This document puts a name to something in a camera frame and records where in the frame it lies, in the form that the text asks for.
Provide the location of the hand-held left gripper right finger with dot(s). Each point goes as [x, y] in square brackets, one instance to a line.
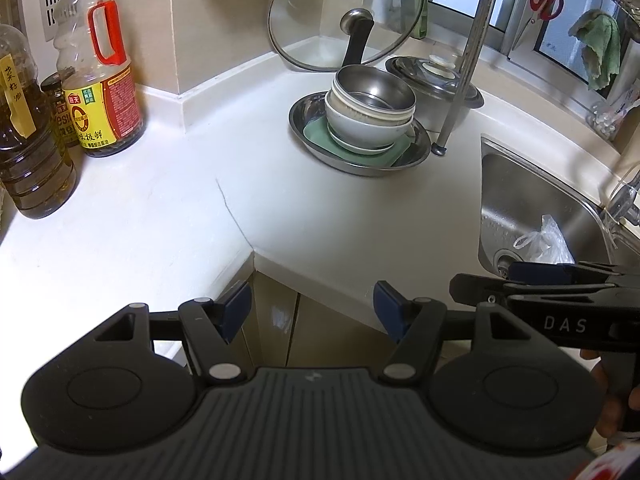
[390, 310]

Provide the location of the metal dish rack pole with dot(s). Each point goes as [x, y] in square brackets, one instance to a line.
[465, 70]

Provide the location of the stainless steel sink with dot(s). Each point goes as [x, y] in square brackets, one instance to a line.
[530, 195]

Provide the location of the large dark oil bottle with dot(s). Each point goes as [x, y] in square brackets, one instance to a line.
[30, 160]

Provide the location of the small dark-capped jar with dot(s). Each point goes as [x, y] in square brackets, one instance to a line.
[60, 120]

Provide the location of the clear faucet fitting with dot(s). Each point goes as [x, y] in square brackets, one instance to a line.
[622, 205]

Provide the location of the green box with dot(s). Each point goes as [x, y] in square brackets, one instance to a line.
[420, 5]

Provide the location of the glass pot lid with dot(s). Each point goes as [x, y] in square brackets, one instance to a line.
[310, 15]

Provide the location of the plain beige cabinet door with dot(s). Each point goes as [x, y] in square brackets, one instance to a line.
[325, 335]

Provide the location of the small white blue-flower dish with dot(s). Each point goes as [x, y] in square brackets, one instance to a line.
[365, 151]

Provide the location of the person's right hand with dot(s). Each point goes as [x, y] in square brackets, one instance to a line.
[610, 415]

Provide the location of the clear plastic bag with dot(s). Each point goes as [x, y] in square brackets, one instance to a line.
[547, 242]

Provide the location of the oval stainless steel plate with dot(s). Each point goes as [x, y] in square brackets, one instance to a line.
[305, 110]

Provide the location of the person's red white clothing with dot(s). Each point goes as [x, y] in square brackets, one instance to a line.
[612, 465]

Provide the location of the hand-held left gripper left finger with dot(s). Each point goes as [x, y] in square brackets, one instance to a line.
[237, 310]

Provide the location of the green rectangular plate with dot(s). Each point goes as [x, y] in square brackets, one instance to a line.
[317, 135]

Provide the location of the small clear jar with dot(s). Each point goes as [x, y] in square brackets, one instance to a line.
[602, 122]

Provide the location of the green cloth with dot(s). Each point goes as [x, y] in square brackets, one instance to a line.
[600, 45]

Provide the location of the stainless steel bowl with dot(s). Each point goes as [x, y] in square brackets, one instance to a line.
[375, 85]

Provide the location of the white ceramic bowl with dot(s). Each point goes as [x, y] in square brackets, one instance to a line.
[360, 132]

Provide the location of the beige plastic bowl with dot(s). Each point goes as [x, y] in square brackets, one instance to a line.
[350, 112]

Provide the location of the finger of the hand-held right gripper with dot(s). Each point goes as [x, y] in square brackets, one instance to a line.
[475, 287]
[540, 272]

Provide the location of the steel pot with lid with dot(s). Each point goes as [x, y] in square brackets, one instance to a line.
[440, 80]

